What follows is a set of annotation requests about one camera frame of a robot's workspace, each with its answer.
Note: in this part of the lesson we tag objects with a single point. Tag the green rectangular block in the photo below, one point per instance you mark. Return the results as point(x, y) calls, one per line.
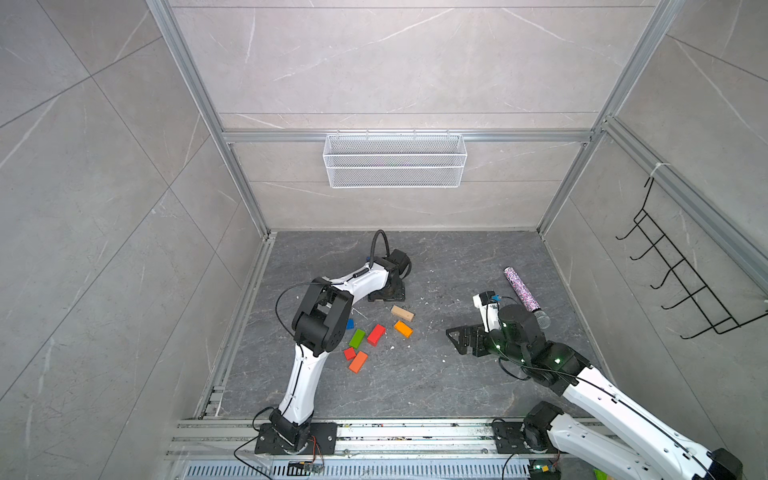
point(357, 339)

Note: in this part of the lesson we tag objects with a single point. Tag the black wire hook rack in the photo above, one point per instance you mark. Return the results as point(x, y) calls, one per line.
point(717, 317)

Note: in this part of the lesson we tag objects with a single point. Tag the orange rectangular block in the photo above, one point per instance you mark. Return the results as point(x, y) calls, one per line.
point(358, 361)

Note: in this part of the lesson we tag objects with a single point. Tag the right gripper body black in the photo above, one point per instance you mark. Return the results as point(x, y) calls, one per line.
point(485, 343)

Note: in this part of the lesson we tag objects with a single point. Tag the yellow-orange rectangular block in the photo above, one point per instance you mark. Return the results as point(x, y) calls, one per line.
point(403, 329)

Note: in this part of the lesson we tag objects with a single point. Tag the small red cube block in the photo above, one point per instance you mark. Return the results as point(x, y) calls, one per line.
point(350, 353)

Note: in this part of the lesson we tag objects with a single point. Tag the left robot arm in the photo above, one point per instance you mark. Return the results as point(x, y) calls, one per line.
point(318, 327)

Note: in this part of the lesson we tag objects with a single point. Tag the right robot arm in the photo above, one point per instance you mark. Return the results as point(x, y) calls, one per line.
point(640, 446)

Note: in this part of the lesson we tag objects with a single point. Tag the natural wood block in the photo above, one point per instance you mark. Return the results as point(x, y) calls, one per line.
point(402, 314)

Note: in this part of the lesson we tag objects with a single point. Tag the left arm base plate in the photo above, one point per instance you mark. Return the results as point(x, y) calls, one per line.
point(313, 438)

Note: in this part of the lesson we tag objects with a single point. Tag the red arch block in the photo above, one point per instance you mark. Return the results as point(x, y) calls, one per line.
point(376, 334)

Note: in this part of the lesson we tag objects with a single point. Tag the glitter purple tube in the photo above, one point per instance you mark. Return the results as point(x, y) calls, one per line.
point(526, 297)

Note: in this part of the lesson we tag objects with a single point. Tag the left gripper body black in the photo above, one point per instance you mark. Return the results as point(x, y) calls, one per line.
point(392, 294)

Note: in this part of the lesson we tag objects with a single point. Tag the white perforated cable tray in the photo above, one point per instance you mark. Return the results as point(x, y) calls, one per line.
point(487, 468)

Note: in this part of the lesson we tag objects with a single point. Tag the white wire mesh basket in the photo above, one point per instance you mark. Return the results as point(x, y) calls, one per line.
point(414, 160)

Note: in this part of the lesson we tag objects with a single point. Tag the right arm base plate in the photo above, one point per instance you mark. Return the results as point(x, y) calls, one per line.
point(509, 437)

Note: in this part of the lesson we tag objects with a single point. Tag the aluminium mounting rail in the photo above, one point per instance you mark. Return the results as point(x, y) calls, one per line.
point(410, 438)

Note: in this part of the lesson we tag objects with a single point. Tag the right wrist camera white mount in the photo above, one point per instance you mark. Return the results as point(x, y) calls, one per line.
point(488, 304)

